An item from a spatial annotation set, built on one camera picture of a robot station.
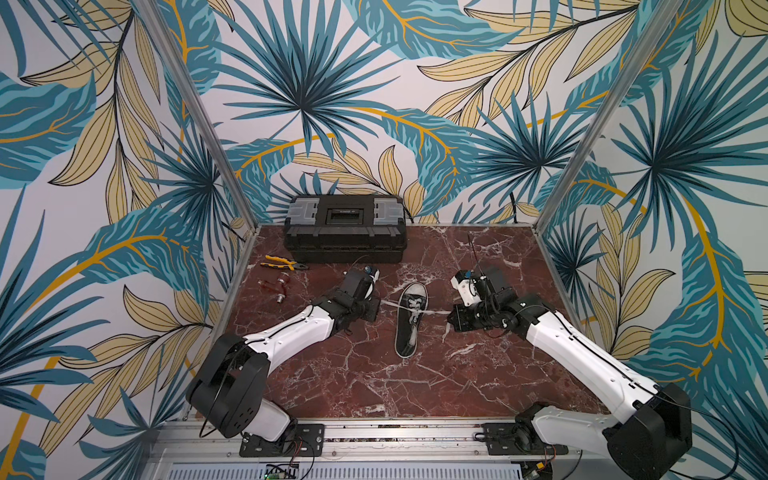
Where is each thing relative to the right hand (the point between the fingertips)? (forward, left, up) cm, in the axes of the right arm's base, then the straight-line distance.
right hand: (449, 317), depth 80 cm
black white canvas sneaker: (+10, +9, -11) cm, 17 cm away
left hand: (+8, +21, -5) cm, 23 cm away
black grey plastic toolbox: (+30, +29, +3) cm, 42 cm away
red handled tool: (+22, +51, -11) cm, 56 cm away
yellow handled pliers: (+29, +51, -12) cm, 60 cm away
